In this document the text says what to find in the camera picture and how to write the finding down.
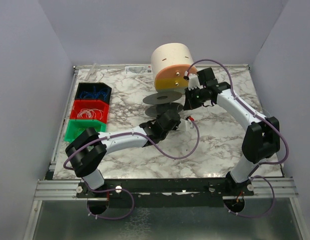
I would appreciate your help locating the black cable spool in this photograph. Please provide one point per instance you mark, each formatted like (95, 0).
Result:
(161, 102)

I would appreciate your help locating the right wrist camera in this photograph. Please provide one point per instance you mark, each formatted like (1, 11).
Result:
(192, 79)

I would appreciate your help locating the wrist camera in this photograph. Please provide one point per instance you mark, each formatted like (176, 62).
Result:
(187, 124)
(192, 79)

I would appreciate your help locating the red storage bin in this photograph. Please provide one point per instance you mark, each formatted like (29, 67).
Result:
(90, 110)

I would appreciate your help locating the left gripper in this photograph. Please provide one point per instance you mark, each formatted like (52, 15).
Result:
(174, 120)

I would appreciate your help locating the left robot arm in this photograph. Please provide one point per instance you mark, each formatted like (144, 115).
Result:
(88, 149)

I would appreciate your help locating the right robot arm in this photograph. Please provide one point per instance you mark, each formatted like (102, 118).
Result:
(261, 140)

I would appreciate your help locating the cream cylindrical drawer cabinet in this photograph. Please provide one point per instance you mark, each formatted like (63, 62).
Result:
(169, 62)

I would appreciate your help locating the white flat packet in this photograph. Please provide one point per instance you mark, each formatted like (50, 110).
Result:
(138, 70)

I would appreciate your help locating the green storage bin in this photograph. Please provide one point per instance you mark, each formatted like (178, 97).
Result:
(77, 126)

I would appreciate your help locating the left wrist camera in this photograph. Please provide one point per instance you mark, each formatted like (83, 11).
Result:
(187, 124)

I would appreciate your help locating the white plastic stick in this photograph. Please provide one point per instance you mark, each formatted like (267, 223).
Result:
(143, 83)

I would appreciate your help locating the clear plastic strip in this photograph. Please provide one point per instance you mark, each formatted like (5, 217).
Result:
(92, 70)

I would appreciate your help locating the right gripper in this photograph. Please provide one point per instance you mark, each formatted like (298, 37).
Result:
(189, 100)

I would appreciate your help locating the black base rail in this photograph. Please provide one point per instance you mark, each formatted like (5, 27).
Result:
(163, 192)

